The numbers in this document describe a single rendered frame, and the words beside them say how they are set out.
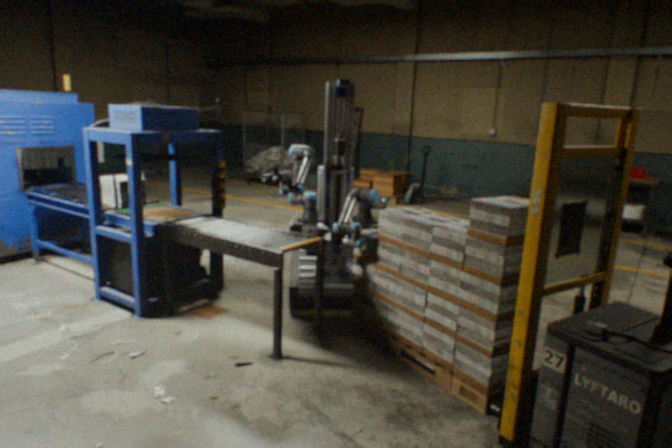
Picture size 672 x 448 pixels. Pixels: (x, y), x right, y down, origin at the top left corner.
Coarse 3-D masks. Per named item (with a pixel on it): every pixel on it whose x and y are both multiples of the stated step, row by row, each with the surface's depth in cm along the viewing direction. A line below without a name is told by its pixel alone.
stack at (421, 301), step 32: (384, 256) 374; (416, 256) 343; (384, 288) 377; (416, 288) 345; (448, 288) 320; (352, 320) 418; (384, 320) 380; (416, 320) 349; (448, 320) 322; (416, 352) 352; (448, 352) 325; (448, 384) 328
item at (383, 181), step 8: (368, 168) 1090; (360, 176) 1077; (368, 176) 1066; (376, 176) 1011; (384, 176) 1000; (392, 176) 990; (400, 176) 1014; (408, 176) 1040; (360, 184) 1033; (368, 184) 1023; (376, 184) 1014; (384, 184) 1003; (392, 184) 992; (400, 184) 1018; (408, 184) 1046; (384, 192) 1005; (392, 192) 994; (400, 192) 1021; (392, 200) 996
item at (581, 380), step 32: (576, 320) 249; (608, 320) 251; (640, 320) 252; (544, 352) 247; (576, 352) 234; (608, 352) 219; (640, 352) 218; (544, 384) 248; (576, 384) 234; (608, 384) 221; (640, 384) 209; (544, 416) 250; (576, 416) 235; (608, 416) 222; (640, 416) 210
